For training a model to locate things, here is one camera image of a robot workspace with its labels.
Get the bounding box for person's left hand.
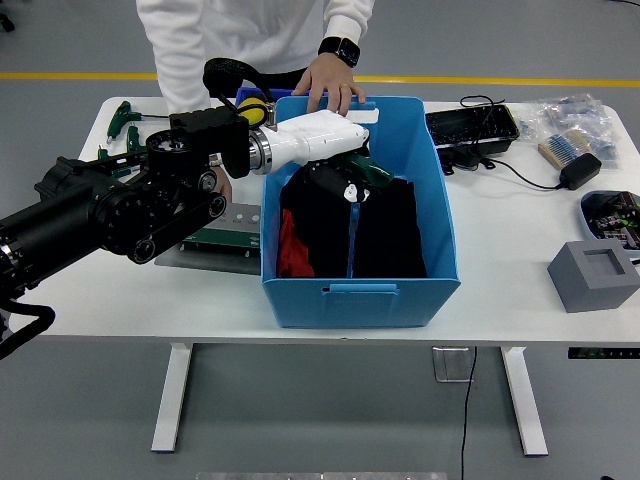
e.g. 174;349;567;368
292;52;368;116

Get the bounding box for person's right hand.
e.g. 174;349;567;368
208;153;235;202

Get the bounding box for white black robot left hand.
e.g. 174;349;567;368
269;110;374;204

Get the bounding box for grey metal hex key stand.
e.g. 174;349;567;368
154;201;263;275

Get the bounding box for large green T-handle hex key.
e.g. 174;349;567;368
339;152;396;279

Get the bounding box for large light blue box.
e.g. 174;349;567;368
260;95;461;330

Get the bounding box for grey cube box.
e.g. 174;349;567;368
547;239;640;315

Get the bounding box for small dark blue bin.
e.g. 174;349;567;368
234;86;307;104

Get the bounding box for red cloth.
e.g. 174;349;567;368
277;208;316;279

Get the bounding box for person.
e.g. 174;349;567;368
135;0;376;202

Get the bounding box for white table leg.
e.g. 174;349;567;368
500;346;549;457
150;342;194;455

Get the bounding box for black cloth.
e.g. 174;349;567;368
279;164;429;280

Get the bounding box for black table control panel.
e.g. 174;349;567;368
567;347;640;360

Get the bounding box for black plug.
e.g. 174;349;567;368
439;147;497;176

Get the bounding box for black rectangular tray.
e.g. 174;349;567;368
424;103;522;151

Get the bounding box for metal floor plate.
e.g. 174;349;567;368
432;347;476;384

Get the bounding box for bundle of taped resistors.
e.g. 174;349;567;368
538;129;594;169

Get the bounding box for clear plastic parts bags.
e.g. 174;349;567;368
517;93;621;171

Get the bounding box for pile of electronic parts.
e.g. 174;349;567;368
587;192;640;251

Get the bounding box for black power adapter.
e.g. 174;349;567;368
558;153;604;191

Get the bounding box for light blue bowl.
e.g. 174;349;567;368
579;189;640;259

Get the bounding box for black floor cable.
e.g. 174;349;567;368
458;347;479;480

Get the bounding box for black adapter cable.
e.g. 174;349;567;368
459;93;566;192

